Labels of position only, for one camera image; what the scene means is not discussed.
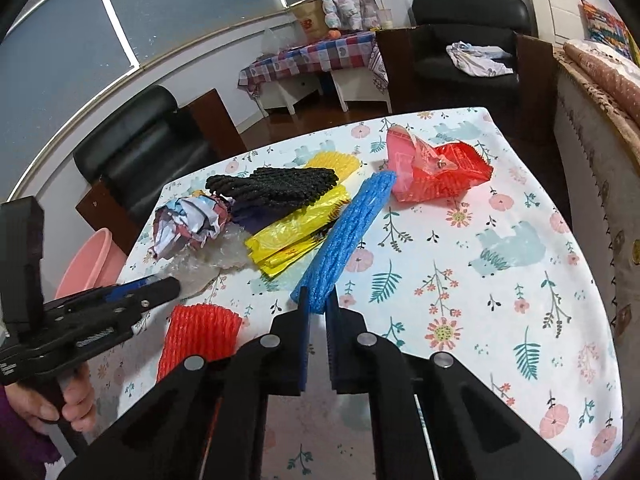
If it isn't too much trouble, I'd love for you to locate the clear plastic wrap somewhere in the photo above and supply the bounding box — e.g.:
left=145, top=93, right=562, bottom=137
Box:
left=165, top=227, right=251, bottom=301

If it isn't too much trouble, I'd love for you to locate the checkered tablecloth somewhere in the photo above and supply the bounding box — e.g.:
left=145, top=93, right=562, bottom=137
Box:
left=237, top=30, right=390, bottom=96

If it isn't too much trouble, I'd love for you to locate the pink dotted blanket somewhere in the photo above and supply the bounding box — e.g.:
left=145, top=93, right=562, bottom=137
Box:
left=562, top=40, right=640, bottom=126

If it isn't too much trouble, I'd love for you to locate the white plastic bag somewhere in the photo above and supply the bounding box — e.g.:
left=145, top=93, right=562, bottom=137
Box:
left=260, top=27, right=286, bottom=56

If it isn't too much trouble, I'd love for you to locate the blue foam net sleeve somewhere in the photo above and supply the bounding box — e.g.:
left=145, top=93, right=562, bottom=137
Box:
left=289, top=170, right=397, bottom=313

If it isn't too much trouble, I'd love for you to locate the black leather armchair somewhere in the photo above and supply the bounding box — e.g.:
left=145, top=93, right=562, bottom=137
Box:
left=72, top=85, right=246, bottom=256
left=375, top=0, right=556, bottom=113

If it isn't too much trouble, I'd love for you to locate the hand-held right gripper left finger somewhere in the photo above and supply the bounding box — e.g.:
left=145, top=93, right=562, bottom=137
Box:
left=57, top=287, right=313, bottom=480

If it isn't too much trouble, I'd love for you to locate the yellow plastic bag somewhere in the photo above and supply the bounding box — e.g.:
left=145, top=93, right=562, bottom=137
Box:
left=244, top=185, right=353, bottom=278

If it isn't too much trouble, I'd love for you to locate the bed with white headboard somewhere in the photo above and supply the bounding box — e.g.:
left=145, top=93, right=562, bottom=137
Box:
left=520, top=0, right=640, bottom=441

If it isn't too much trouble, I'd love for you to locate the white patterned cloth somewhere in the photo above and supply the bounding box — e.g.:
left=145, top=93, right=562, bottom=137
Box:
left=446, top=40, right=516, bottom=78

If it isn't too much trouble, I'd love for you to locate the crumpled paper ball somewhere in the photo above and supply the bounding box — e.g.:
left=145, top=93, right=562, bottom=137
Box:
left=152, top=191, right=235, bottom=261

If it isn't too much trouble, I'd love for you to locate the window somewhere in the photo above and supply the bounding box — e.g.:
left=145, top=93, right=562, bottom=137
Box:
left=0, top=0, right=361, bottom=201

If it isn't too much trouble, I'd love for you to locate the colourful patterned pillow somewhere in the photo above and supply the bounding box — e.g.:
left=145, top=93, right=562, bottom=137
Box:
left=580, top=0, right=636, bottom=56

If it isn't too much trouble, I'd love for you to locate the red foam net sleeve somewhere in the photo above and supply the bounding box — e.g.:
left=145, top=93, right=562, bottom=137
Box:
left=156, top=302, right=243, bottom=383

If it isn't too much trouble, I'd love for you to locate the black foam net sleeve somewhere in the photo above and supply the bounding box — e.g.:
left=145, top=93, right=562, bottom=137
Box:
left=205, top=166, right=338, bottom=211

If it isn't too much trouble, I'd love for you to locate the pink plastic basin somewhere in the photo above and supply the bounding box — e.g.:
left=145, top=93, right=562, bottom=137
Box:
left=54, top=227, right=128, bottom=301

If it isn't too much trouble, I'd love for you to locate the brown paper bag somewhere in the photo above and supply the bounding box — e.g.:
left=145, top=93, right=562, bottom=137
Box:
left=290, top=0, right=328, bottom=40

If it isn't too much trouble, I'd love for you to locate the red plastic bag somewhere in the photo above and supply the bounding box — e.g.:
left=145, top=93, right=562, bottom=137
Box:
left=386, top=126, right=494, bottom=203

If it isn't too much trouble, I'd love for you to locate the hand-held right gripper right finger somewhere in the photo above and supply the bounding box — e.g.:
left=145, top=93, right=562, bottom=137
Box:
left=325, top=291, right=583, bottom=480

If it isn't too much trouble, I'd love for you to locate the person's left hand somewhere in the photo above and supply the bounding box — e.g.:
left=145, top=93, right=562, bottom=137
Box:
left=15, top=362, right=98, bottom=436

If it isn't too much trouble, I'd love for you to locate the yellow foam net sleeve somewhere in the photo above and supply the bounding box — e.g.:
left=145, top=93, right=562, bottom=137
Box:
left=302, top=152, right=362, bottom=181

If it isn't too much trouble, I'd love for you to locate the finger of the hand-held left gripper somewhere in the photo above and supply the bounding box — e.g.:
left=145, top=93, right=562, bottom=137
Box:
left=107, top=276, right=162, bottom=302
left=100, top=276, right=182, bottom=333

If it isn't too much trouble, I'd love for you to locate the purple folded cloth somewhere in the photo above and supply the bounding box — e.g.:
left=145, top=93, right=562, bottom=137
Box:
left=232, top=200, right=301, bottom=233

